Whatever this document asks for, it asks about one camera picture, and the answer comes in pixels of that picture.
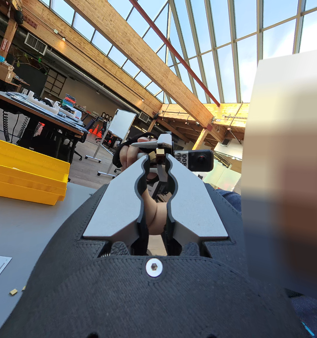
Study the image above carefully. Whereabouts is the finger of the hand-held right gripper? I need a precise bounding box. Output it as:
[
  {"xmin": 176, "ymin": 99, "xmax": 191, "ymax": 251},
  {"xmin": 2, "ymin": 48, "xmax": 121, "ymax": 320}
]
[{"xmin": 156, "ymin": 133, "xmax": 174, "ymax": 150}]

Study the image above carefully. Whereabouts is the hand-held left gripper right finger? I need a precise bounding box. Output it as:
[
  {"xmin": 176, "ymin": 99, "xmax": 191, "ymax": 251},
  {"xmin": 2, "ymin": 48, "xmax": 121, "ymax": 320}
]
[{"xmin": 164, "ymin": 153, "xmax": 229, "ymax": 256}]

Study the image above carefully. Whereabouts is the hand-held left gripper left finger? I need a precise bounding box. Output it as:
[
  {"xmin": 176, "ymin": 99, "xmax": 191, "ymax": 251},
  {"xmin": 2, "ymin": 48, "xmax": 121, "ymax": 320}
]
[{"xmin": 83, "ymin": 155, "xmax": 150, "ymax": 255}]

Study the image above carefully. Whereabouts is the person's right hand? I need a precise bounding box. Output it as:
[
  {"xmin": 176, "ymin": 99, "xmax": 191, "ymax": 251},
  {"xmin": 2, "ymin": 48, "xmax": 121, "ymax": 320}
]
[{"xmin": 120, "ymin": 137, "xmax": 159, "ymax": 180}]

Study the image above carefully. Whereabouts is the white rolling whiteboard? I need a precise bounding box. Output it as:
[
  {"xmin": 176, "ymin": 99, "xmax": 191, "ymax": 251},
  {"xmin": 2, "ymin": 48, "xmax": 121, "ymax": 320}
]
[{"xmin": 85, "ymin": 108, "xmax": 137, "ymax": 177}]

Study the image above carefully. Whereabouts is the red ceiling pipe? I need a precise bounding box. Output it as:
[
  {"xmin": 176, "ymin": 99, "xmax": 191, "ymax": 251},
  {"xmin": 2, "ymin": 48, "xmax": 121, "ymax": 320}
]
[{"xmin": 129, "ymin": 0, "xmax": 221, "ymax": 107}]

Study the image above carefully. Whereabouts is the small white foam tray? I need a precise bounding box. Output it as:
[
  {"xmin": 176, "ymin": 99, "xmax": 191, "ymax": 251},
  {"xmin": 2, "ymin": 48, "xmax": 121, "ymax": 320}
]
[{"xmin": 59, "ymin": 107, "xmax": 82, "ymax": 120}]

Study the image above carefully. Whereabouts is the yellow plastic bin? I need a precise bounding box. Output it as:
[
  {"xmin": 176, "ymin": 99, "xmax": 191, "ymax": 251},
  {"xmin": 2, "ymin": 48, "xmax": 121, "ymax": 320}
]
[{"xmin": 0, "ymin": 139, "xmax": 70, "ymax": 206}]

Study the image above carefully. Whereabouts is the stack of coloured trays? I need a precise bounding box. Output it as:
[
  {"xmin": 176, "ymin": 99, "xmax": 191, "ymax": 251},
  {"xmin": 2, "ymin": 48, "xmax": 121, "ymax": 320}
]
[{"xmin": 61, "ymin": 94, "xmax": 76, "ymax": 109}]

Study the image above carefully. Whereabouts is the large white foam tray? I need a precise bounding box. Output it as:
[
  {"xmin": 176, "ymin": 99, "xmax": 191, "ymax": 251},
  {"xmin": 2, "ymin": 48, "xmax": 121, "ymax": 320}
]
[{"xmin": 27, "ymin": 90, "xmax": 59, "ymax": 114}]

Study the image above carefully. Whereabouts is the long wooden desk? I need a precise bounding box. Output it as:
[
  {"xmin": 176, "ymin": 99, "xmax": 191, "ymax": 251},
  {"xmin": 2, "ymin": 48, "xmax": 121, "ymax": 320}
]
[{"xmin": 0, "ymin": 89, "xmax": 88, "ymax": 159}]

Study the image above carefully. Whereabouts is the cardboard box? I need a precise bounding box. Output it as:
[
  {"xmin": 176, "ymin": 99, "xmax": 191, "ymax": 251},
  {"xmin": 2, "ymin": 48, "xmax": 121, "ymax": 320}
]
[{"xmin": 0, "ymin": 57, "xmax": 15, "ymax": 82}]

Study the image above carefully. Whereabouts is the black coiled cable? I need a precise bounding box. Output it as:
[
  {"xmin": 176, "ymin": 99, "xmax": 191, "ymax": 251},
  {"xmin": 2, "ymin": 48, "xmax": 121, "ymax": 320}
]
[
  {"xmin": 17, "ymin": 117, "xmax": 30, "ymax": 138},
  {"xmin": 2, "ymin": 111, "xmax": 12, "ymax": 142}
]

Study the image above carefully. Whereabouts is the wall air vent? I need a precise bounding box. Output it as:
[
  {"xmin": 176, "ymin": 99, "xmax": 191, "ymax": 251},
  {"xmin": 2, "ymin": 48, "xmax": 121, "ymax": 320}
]
[{"xmin": 24, "ymin": 32, "xmax": 47, "ymax": 56}]

